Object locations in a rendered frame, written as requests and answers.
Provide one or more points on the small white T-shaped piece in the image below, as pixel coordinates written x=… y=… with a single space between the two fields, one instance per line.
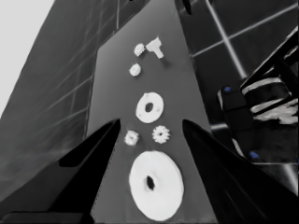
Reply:
x=154 y=46

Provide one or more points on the white round carrier with pins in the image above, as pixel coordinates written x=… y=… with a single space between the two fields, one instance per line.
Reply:
x=140 y=109

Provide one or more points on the small white toothed gear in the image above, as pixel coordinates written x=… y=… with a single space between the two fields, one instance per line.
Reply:
x=137 y=51
x=165 y=134
x=133 y=71
x=128 y=139

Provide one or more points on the large thick white disc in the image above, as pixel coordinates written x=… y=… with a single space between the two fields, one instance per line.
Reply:
x=166 y=172

